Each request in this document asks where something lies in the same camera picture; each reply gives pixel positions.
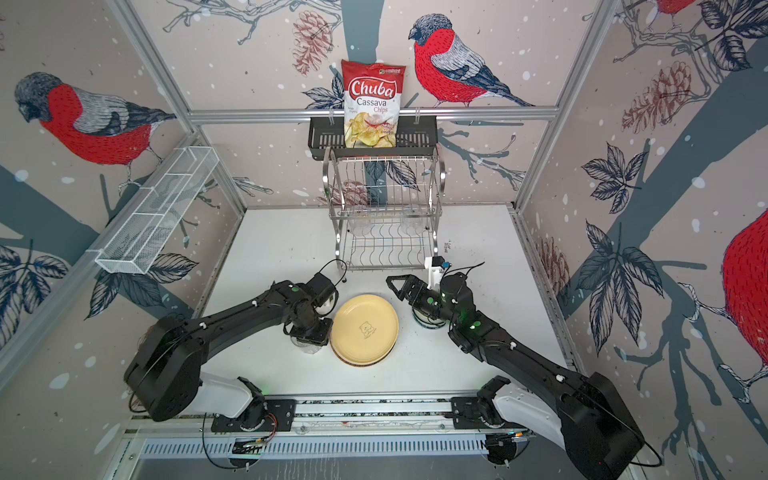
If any clear drinking glass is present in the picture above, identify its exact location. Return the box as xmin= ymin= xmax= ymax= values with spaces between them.
xmin=290 ymin=332 xmax=329 ymax=355

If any light green bowl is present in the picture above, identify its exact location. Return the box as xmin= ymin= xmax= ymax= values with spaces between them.
xmin=412 ymin=303 xmax=447 ymax=330

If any yellow plate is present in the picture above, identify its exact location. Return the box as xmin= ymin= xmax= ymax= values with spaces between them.
xmin=330 ymin=294 xmax=399 ymax=367

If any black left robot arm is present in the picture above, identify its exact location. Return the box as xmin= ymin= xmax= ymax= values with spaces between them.
xmin=124 ymin=272 xmax=338 ymax=431

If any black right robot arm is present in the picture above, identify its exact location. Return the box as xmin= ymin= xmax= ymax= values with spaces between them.
xmin=386 ymin=272 xmax=645 ymax=479

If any silver two-tier dish rack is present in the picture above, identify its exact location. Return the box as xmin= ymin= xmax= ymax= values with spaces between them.
xmin=322 ymin=147 xmax=446 ymax=271

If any red Chuba chips bag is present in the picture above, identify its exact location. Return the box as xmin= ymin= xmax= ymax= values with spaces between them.
xmin=341 ymin=60 xmax=406 ymax=124

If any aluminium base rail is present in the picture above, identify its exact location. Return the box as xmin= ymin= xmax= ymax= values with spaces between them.
xmin=122 ymin=385 xmax=565 ymax=468

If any black wall shelf basket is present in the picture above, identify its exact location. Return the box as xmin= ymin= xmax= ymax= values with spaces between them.
xmin=308 ymin=114 xmax=438 ymax=160

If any white wire mesh basket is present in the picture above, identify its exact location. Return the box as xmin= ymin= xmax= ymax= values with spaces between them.
xmin=95 ymin=146 xmax=219 ymax=274

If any horizontal aluminium frame bar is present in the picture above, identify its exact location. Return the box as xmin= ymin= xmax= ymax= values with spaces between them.
xmin=188 ymin=105 xmax=560 ymax=126

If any aluminium frame corner post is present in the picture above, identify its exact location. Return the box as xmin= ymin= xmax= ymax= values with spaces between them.
xmin=106 ymin=0 xmax=247 ymax=216

